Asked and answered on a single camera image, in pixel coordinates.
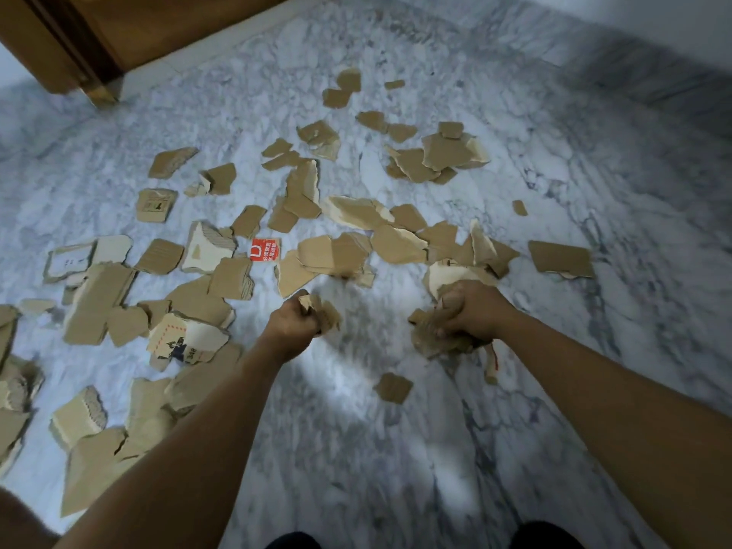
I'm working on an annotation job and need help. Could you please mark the small torn cardboard piece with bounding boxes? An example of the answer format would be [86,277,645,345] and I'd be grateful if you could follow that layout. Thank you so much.
[299,292,343,336]

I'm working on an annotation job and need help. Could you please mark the person's right hand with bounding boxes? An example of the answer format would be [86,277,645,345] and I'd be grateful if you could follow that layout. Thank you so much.
[431,279,517,345]

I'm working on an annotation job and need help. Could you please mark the person's left leg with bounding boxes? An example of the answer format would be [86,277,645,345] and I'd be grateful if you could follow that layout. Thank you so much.
[0,487,60,549]

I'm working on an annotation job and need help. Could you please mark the person's left forearm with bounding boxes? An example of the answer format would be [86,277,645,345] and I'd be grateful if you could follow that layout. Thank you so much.
[53,332,287,549]

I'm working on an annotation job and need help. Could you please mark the person's right forearm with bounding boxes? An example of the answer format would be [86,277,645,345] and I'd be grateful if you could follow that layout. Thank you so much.
[502,310,732,549]

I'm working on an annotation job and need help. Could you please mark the brown wooden door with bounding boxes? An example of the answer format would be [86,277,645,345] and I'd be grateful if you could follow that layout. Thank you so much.
[0,0,299,107]

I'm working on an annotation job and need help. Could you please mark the person's left hand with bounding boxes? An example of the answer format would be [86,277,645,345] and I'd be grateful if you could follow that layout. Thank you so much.
[260,291,323,364]

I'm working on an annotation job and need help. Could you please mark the person's black shoe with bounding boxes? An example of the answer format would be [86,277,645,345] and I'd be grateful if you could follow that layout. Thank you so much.
[508,520,585,549]
[265,531,322,549]

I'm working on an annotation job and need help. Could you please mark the black printed cardboard piece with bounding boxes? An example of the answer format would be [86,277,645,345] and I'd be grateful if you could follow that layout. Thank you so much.
[147,312,231,364]

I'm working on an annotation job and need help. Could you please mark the person's left black shoe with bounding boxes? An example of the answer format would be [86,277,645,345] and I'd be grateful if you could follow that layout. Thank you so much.
[265,531,322,549]

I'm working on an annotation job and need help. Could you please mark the person's right black shoe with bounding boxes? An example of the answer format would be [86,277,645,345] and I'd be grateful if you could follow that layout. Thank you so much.
[508,520,585,549]

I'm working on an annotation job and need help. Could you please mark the cardboard bundle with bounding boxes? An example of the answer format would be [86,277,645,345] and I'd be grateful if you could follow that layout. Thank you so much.
[407,307,501,387]

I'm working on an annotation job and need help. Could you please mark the red label cardboard piece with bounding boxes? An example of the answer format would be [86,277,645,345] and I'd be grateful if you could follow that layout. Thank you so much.
[250,238,281,264]

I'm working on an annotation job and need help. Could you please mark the scattered torn cardboard scraps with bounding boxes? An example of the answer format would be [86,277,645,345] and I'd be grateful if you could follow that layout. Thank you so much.
[0,67,596,519]

